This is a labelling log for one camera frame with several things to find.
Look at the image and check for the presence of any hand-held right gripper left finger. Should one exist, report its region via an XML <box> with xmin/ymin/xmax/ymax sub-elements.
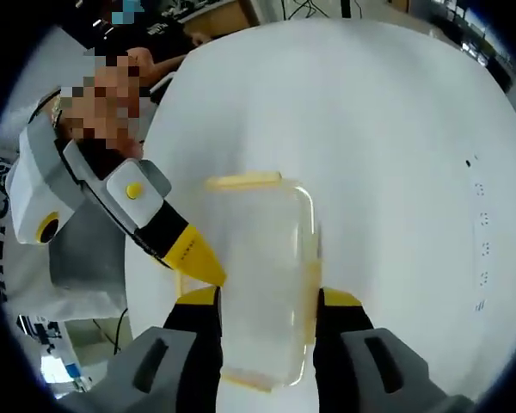
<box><xmin>88</xmin><ymin>286</ymin><xmax>224</xmax><ymax>413</ymax></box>

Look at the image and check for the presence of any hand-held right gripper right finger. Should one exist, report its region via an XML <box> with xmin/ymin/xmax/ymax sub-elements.
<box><xmin>311</xmin><ymin>287</ymin><xmax>478</xmax><ymax>413</ymax></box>

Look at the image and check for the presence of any person's left hand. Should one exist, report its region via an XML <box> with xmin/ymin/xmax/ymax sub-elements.
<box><xmin>119</xmin><ymin>144</ymin><xmax>145</xmax><ymax>162</ymax></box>

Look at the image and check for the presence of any person's white printed shirt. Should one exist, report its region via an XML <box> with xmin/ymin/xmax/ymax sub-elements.
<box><xmin>0</xmin><ymin>148</ymin><xmax>129</xmax><ymax>323</ymax></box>

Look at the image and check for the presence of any wooden desk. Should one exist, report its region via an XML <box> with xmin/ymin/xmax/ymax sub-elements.
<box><xmin>183</xmin><ymin>0</ymin><xmax>261</xmax><ymax>40</ymax></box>

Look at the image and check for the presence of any black floor cable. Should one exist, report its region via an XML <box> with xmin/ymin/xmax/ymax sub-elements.
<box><xmin>91</xmin><ymin>305</ymin><xmax>129</xmax><ymax>354</ymax></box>

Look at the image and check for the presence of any beaded bracelet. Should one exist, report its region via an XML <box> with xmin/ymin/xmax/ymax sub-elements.
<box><xmin>48</xmin><ymin>93</ymin><xmax>65</xmax><ymax>129</ymax></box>

